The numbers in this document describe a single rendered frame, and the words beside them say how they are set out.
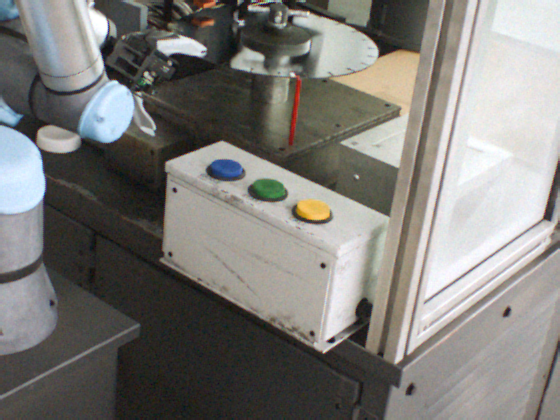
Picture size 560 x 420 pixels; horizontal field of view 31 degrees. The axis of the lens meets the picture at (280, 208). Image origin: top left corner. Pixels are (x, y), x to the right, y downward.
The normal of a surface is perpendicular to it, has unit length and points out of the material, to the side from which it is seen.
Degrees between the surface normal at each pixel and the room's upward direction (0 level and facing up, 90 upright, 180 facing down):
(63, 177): 0
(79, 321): 0
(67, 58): 106
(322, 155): 90
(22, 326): 73
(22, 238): 90
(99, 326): 0
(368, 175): 90
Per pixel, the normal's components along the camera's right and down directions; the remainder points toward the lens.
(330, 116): 0.11, -0.88
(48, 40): -0.08, 0.74
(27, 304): 0.74, 0.11
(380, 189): -0.63, 0.30
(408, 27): -0.32, 0.40
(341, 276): 0.77, 0.37
